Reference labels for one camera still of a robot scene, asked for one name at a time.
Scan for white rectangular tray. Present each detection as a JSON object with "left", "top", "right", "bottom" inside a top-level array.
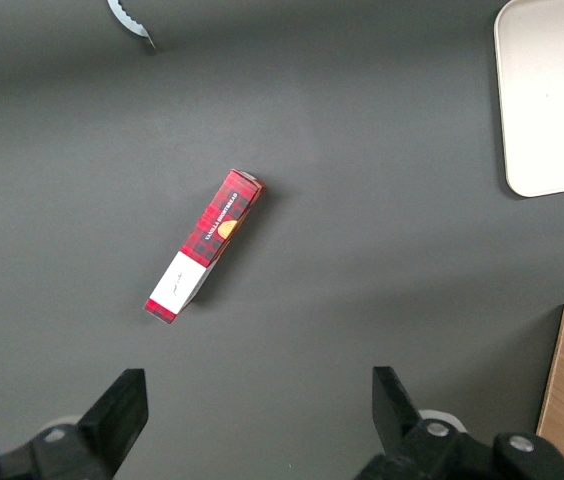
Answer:
[{"left": 493, "top": 0, "right": 564, "bottom": 199}]

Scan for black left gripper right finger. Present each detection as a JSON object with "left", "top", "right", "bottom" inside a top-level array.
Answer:
[{"left": 354, "top": 367, "right": 564, "bottom": 480}]

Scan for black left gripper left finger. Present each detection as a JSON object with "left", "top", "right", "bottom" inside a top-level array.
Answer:
[{"left": 0, "top": 368, "right": 150, "bottom": 480}]

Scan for red plaid shortbread box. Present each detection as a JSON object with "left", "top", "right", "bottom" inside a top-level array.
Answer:
[{"left": 142, "top": 168, "right": 267, "bottom": 326}]

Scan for white serrated plastic strip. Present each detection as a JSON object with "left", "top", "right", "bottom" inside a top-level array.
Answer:
[{"left": 106, "top": 0, "right": 157, "bottom": 51}]

